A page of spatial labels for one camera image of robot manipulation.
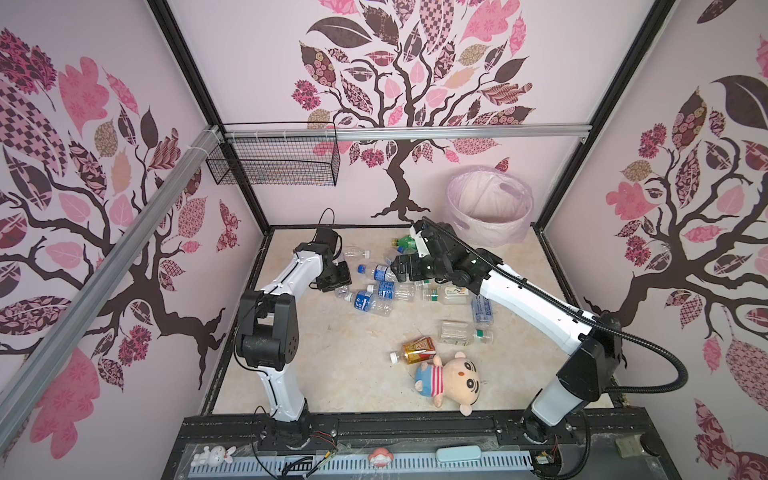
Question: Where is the clear bottle without label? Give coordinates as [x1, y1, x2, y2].
[342, 246, 371, 261]

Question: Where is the white bin pink liner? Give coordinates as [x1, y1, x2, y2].
[442, 166, 534, 247]

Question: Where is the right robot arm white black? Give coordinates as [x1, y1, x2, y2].
[393, 217, 622, 444]

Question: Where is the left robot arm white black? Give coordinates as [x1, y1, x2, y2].
[235, 226, 351, 435]

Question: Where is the green bottle at back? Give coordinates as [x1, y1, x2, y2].
[391, 235, 418, 253]

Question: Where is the clear bottle white label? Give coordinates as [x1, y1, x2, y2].
[422, 284, 474, 305]

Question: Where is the blue label bottle centre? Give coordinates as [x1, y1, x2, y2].
[366, 281, 416, 301]

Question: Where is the upright blue label water bottle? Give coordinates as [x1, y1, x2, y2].
[471, 295, 494, 329]

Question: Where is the blue cap bottle lower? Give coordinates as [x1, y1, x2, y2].
[335, 286, 393, 317]

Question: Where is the clear bottle green cap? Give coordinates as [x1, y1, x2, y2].
[438, 320, 494, 346]

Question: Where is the red yellow label tea bottle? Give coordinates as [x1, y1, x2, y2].
[389, 336, 436, 365]

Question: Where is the cartoon boy plush doll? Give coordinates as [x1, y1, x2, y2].
[414, 352, 481, 417]

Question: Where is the teal eraser block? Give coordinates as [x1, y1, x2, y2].
[436, 445, 482, 463]

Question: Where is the red white small figurine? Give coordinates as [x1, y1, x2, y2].
[368, 447, 394, 469]

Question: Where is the white bunny figurine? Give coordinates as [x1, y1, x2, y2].
[190, 445, 237, 468]

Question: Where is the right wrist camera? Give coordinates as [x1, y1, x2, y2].
[412, 232, 431, 258]

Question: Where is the black wire basket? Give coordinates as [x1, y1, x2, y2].
[206, 120, 341, 187]

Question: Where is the aluminium rail back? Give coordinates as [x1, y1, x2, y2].
[225, 124, 592, 141]

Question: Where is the aluminium rail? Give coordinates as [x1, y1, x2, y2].
[1, 125, 221, 448]
[225, 124, 592, 141]

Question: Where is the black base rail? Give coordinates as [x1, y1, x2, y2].
[163, 407, 679, 479]

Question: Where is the white cable duct strip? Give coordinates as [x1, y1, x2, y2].
[186, 451, 533, 479]

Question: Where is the black corrugated right cable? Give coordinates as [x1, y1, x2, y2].
[422, 217, 690, 395]

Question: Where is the aluminium rail left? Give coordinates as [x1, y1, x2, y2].
[1, 125, 221, 448]

